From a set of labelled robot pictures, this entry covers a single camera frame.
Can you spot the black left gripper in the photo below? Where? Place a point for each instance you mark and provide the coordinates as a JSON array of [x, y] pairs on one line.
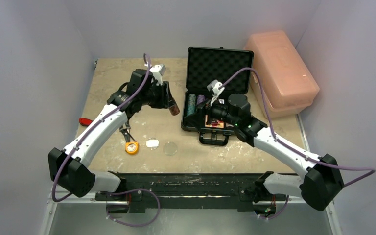
[[166, 100]]

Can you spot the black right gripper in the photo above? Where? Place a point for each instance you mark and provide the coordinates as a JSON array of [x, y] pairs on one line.
[[209, 112]]

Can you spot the orange black chip stack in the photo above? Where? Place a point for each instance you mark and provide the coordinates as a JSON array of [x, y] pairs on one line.
[[174, 109]]

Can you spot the purple black chip stack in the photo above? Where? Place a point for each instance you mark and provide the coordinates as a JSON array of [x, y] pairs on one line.
[[200, 99]]

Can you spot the clear acrylic disc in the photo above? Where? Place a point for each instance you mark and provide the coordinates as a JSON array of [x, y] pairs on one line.
[[170, 148]]

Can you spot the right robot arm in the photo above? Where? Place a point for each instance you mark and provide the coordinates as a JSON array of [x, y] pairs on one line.
[[317, 180]]

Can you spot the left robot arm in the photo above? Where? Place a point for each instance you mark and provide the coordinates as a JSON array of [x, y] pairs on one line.
[[69, 166]]

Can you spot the black poker set case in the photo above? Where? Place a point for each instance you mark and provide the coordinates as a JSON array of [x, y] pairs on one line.
[[205, 65]]

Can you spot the yellow blue chips in case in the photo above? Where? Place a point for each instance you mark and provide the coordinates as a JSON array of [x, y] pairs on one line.
[[191, 104]]

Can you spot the red card deck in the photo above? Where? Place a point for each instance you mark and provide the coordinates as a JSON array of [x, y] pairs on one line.
[[214, 123]]

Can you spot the orange tape measure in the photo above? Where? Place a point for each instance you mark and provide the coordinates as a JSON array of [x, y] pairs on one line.
[[132, 147]]

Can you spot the pink plastic storage box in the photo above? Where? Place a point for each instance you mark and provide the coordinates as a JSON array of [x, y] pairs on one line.
[[284, 83]]

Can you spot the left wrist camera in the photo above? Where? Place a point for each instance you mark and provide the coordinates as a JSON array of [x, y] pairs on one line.
[[158, 71]]

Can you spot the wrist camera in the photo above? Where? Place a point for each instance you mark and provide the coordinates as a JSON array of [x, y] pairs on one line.
[[216, 88], [158, 71]]

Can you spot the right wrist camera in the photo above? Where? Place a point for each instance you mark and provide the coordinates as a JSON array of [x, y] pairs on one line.
[[216, 88]]

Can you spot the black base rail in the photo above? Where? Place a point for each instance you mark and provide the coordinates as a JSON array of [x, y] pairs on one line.
[[243, 192]]

